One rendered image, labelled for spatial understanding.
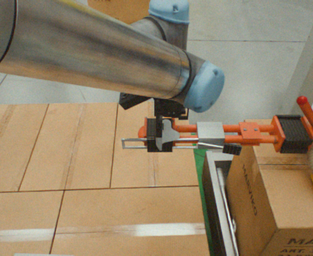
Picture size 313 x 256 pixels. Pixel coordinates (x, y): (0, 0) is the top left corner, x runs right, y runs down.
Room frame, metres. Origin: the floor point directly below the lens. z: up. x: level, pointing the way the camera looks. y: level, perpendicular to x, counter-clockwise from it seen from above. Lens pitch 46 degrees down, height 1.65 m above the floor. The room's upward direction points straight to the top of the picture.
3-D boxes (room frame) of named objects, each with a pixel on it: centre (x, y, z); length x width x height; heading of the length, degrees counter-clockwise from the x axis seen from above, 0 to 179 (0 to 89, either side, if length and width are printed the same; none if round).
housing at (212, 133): (0.55, -0.14, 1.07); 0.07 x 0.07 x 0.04; 0
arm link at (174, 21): (0.54, -0.02, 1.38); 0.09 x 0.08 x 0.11; 135
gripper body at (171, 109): (0.54, -0.03, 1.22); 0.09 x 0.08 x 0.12; 90
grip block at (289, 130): (0.54, -0.36, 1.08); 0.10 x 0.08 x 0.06; 0
